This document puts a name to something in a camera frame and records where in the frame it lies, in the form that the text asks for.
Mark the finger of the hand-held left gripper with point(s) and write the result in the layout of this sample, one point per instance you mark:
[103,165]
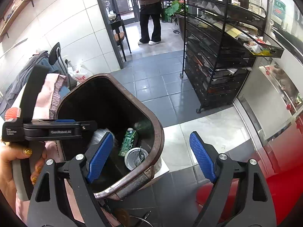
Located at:
[87,125]

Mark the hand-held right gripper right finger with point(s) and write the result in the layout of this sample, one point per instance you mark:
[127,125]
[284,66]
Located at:
[202,157]

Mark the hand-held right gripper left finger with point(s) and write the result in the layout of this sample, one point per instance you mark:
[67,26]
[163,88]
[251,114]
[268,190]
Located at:
[100,157]

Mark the brown trash bin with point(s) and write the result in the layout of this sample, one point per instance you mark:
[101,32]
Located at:
[94,99]

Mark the person's left hand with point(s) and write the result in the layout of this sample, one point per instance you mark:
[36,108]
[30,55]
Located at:
[7,167]

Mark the clear plastic container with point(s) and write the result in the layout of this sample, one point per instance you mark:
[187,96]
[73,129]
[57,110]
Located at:
[99,134]

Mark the green drink carton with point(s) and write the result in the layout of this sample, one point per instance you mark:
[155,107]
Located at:
[127,143]

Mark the white plastic cup lid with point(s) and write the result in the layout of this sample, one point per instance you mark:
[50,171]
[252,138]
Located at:
[132,158]

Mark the white plastic bag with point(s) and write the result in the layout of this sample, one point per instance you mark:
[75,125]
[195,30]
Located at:
[78,74]

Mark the dark blue jacket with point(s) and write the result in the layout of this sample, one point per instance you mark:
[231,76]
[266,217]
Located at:
[21,80]

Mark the black mesh cart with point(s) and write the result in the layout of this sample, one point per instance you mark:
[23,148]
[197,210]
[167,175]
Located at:
[213,75]

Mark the red and white counter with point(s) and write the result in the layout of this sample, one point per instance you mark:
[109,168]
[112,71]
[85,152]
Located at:
[284,170]

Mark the black chair wooden seat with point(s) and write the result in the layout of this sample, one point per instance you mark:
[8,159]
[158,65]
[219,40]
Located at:
[119,36]

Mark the green potted plant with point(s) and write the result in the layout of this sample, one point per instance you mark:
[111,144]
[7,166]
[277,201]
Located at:
[175,9]

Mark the dark door frame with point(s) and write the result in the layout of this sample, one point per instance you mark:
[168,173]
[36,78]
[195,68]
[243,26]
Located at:
[100,4]

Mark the wooden wall shelf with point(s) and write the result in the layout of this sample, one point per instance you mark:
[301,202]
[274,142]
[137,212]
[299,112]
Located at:
[26,2]

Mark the green wall sign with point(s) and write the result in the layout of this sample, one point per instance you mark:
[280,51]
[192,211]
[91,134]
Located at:
[279,7]

